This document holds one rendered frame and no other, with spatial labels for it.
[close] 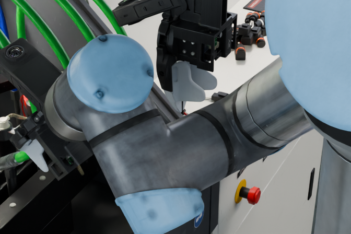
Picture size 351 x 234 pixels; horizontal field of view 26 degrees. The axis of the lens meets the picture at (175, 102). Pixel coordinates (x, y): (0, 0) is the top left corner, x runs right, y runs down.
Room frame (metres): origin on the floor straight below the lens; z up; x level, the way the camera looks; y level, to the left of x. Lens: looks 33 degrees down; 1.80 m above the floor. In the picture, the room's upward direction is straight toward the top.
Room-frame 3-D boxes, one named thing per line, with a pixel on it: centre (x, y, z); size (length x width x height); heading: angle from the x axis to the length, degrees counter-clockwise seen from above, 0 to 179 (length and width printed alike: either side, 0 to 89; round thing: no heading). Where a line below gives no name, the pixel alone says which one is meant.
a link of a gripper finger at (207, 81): (0.89, -0.03, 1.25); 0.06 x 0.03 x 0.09; 62
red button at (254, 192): (1.19, -0.15, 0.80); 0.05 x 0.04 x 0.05; 152
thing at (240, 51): (1.50, -0.17, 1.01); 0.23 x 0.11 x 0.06; 152
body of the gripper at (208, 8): (0.88, -0.03, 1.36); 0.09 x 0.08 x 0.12; 62
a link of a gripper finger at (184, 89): (0.86, -0.01, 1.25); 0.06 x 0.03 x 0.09; 62
